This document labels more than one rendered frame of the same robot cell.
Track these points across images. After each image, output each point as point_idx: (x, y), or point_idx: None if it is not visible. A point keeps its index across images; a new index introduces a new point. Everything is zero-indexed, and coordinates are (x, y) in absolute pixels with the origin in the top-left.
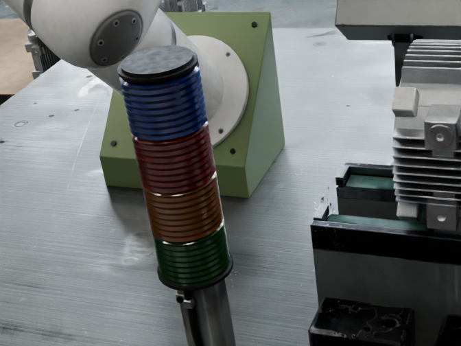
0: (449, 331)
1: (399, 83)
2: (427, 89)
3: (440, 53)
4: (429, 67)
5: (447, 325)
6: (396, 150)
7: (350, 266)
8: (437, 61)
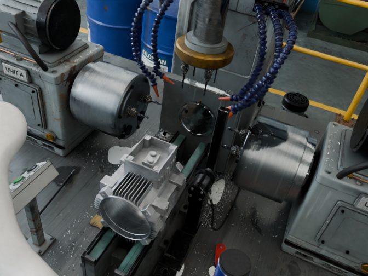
0: (173, 254)
1: (34, 214)
2: (144, 201)
3: (135, 188)
4: (143, 195)
5: (170, 254)
6: (153, 226)
7: (135, 275)
8: (141, 191)
